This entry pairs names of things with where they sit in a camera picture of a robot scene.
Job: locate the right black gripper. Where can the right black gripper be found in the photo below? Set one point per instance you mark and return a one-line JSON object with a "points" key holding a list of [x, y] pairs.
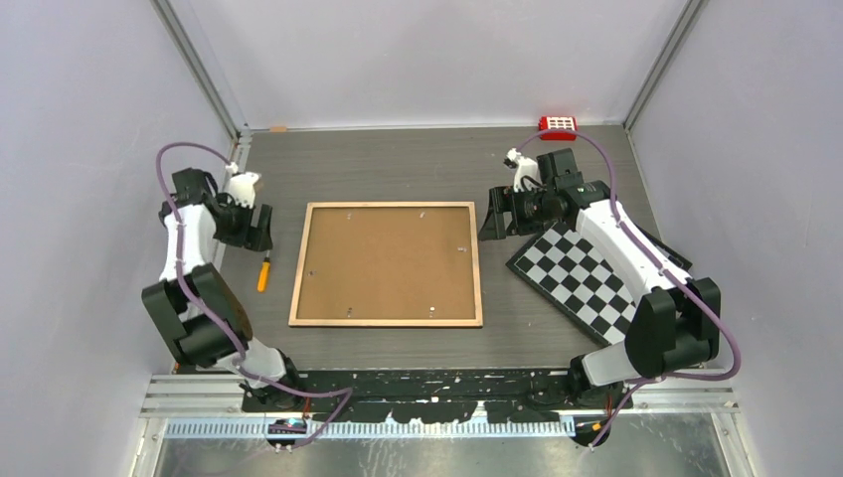
{"points": [[505, 199]]}

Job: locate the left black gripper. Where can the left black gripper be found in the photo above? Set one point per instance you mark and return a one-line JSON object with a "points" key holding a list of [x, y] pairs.
{"points": [[252, 238]]}

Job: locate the orange handled screwdriver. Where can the orange handled screwdriver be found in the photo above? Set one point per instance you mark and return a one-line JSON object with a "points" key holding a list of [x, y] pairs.
{"points": [[263, 276]]}

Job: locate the black picture frame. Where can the black picture frame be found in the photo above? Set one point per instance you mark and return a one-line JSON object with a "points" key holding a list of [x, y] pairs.
{"points": [[388, 265]]}

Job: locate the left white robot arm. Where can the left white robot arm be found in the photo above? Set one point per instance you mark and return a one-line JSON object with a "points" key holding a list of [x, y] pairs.
{"points": [[202, 322]]}

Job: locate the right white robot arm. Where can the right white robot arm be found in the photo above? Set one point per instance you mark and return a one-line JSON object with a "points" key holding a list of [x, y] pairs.
{"points": [[675, 321]]}

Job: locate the red toy brick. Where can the red toy brick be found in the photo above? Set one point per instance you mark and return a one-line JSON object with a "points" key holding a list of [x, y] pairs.
{"points": [[558, 128]]}

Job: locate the black white checkerboard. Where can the black white checkerboard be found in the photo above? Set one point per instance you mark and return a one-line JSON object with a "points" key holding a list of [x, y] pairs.
{"points": [[569, 272]]}

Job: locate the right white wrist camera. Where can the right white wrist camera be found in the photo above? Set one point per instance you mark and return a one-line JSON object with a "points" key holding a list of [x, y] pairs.
{"points": [[525, 169]]}

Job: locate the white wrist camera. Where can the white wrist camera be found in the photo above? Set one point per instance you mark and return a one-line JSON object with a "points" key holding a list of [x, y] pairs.
{"points": [[525, 169], [242, 189]]}

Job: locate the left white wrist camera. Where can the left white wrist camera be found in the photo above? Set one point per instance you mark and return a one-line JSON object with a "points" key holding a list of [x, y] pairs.
{"points": [[242, 189]]}

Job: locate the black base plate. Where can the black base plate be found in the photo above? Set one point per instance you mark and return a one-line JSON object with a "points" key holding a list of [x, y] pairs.
{"points": [[508, 395]]}

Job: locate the aluminium rail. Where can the aluminium rail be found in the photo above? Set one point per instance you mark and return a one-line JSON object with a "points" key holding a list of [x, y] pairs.
{"points": [[206, 405]]}

